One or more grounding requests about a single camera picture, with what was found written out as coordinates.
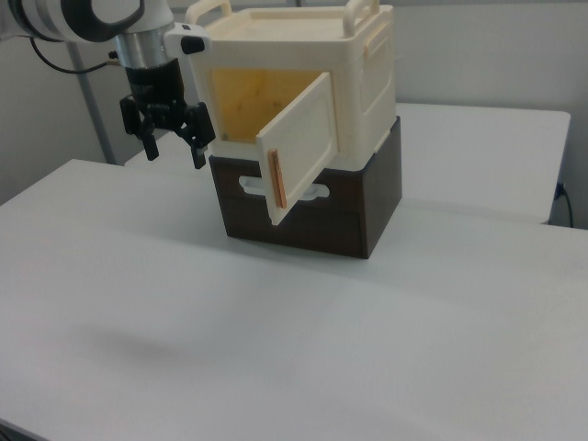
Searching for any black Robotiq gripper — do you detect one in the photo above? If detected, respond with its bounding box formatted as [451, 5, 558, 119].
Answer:
[119, 58, 217, 171]

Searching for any wooden door handle strip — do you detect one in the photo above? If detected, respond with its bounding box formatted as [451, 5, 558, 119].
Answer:
[266, 148, 288, 210]

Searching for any cream cabinet door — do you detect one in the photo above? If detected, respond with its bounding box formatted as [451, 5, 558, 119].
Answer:
[255, 70, 342, 228]

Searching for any cream plastic cabinet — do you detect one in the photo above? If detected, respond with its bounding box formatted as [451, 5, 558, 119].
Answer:
[185, 0, 397, 172]

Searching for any dark brown drawer box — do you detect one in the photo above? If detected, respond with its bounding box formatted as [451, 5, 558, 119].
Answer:
[209, 114, 403, 261]

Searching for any grey metal frame post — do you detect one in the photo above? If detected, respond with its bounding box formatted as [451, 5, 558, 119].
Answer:
[68, 42, 117, 164]

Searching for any white drawer handle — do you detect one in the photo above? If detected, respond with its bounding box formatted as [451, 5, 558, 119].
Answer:
[238, 175, 331, 203]

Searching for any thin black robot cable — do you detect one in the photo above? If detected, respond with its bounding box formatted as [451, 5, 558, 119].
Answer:
[30, 36, 121, 74]

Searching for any black table power cable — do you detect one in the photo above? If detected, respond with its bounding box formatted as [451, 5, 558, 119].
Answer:
[555, 182, 576, 228]

